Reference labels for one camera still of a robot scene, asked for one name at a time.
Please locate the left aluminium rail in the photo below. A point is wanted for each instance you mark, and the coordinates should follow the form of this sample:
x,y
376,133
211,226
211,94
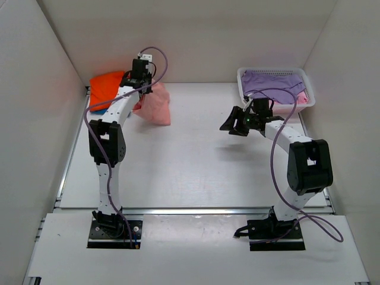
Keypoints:
x,y
72,148

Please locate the front aluminium rail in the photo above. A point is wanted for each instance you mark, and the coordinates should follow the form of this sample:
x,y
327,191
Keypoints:
x,y
198,211

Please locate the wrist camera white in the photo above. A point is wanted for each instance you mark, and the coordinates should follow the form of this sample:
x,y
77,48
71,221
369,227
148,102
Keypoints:
x,y
146,57
248,102

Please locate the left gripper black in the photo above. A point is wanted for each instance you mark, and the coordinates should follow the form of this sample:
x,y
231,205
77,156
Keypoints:
x,y
150,86

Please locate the folded orange t-shirt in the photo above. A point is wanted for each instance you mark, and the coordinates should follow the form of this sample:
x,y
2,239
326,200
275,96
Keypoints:
x,y
104,88

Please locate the white plastic basket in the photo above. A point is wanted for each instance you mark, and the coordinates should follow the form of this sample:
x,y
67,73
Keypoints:
x,y
283,72

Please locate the salmon pink t-shirt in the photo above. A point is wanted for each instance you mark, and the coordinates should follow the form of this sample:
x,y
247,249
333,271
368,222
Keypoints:
x,y
154,107

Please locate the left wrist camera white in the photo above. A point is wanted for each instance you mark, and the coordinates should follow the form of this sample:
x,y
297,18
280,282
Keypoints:
x,y
146,57

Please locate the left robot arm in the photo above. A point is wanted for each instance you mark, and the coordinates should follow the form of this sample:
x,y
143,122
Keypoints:
x,y
107,144

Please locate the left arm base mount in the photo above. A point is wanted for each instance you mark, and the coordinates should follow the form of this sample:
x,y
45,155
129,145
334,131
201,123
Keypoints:
x,y
112,232

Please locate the aluminium rail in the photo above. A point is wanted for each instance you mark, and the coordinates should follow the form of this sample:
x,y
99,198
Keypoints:
x,y
72,148
198,211

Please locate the purple t-shirt in basket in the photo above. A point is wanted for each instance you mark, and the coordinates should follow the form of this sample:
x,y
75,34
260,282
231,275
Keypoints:
x,y
264,85

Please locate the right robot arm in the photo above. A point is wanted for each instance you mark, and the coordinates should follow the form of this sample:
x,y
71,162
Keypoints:
x,y
309,169

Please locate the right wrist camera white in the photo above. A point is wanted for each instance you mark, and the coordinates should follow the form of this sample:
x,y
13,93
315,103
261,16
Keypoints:
x,y
248,102

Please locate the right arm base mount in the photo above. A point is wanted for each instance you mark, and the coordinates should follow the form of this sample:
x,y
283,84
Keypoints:
x,y
269,235

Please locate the folded blue t-shirt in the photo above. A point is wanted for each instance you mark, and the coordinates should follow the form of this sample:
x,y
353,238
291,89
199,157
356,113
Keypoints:
x,y
102,111

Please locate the pink t-shirt in basket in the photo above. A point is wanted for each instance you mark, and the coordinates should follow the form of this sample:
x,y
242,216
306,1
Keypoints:
x,y
284,98

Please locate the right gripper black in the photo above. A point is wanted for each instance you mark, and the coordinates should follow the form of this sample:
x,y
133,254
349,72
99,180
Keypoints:
x,y
237,114

